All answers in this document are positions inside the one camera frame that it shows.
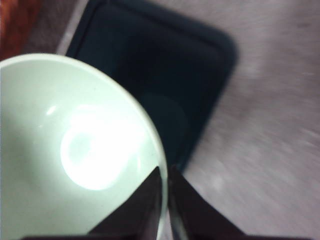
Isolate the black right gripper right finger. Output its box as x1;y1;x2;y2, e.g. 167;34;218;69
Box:
168;165;313;240

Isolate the light green ceramic bowl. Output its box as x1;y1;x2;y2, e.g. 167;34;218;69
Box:
0;53;168;240

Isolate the dark rectangular tray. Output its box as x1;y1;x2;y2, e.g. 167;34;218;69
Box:
67;0;237;169

